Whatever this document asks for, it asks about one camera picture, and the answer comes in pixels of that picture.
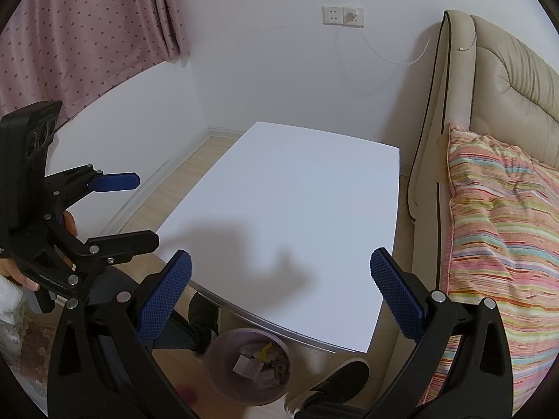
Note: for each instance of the person's right leg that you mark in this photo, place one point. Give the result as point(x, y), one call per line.
point(332, 412)

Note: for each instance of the white bedside table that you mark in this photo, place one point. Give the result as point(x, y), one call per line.
point(284, 183)

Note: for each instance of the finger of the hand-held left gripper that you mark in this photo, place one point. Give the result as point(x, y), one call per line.
point(115, 182)
point(126, 242)

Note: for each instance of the yellow hair clip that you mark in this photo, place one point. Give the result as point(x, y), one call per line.
point(265, 352)

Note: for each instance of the white wall socket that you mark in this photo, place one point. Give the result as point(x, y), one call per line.
point(332, 15)
point(361, 24)

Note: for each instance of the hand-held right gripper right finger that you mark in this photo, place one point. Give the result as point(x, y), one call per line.
point(397, 297)

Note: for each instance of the striped quilt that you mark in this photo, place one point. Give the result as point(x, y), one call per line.
point(502, 248)

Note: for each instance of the person's left hand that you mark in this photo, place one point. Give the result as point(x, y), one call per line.
point(15, 273)

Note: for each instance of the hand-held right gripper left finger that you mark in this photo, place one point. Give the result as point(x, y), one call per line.
point(168, 290)

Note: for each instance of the person's left forearm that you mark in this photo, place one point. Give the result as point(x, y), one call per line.
point(8, 310)

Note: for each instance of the patterned floor rug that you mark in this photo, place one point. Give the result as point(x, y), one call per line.
point(35, 349)

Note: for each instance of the purple trash bin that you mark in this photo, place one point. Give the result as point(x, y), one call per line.
point(222, 358)

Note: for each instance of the beige padded headboard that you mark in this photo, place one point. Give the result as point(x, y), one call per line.
point(515, 74)

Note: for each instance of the black shoe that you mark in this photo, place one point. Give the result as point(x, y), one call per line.
point(336, 384)
point(203, 310)

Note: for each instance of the pink dotted curtain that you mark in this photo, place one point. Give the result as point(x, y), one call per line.
point(87, 22)

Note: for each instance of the white charger plug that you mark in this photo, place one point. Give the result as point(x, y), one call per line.
point(351, 15)

